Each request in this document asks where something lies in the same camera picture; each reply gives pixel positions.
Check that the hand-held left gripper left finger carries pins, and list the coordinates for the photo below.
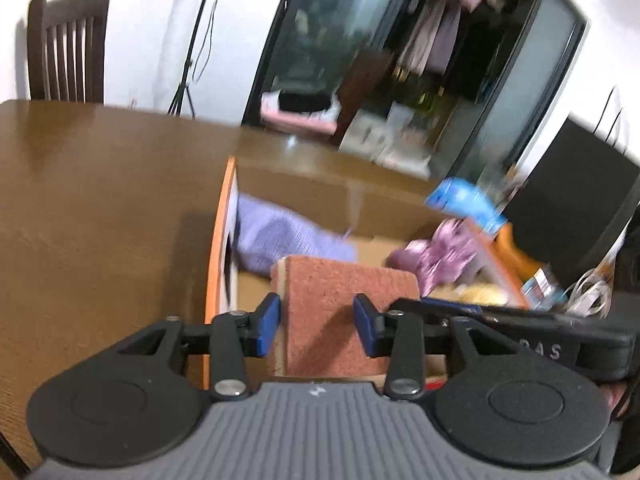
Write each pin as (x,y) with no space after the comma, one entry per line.
(267,324)

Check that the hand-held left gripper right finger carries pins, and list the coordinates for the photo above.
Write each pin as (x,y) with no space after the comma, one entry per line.
(365,327)

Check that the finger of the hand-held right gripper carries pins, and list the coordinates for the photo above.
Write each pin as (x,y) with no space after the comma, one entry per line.
(440,311)
(450,301)

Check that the pink sponge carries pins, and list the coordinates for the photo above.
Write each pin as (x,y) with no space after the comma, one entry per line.
(345,310)

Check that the yellow plush toy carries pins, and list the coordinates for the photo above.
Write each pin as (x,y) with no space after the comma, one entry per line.
(480,292)

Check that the purple satin cloth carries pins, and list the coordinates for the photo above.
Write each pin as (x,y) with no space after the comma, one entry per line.
(440,255)

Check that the blue-purple fluffy towel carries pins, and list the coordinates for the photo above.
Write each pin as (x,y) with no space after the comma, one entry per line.
(285,237)

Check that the orange cardboard box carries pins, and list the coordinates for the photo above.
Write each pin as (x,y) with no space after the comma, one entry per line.
(320,195)

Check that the person's right hand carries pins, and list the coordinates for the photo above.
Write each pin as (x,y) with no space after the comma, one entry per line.
(619,397)

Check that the small blue foil packet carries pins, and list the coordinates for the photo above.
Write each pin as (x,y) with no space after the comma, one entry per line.
(545,287)

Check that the blue tissue packet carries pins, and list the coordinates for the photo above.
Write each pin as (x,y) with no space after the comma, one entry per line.
(467,202)

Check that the black speaker box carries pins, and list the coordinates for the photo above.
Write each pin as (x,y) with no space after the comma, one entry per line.
(575,195)

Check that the pink box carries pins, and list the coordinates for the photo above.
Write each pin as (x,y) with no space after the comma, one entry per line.
(295,115)

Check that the dark framed sliding door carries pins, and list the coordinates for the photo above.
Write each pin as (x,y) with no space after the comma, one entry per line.
(520,85)

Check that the hanging clothes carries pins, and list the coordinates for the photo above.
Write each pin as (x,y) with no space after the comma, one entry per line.
(440,20)

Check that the dark wooden chair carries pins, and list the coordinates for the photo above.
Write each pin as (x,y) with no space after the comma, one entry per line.
(67,45)

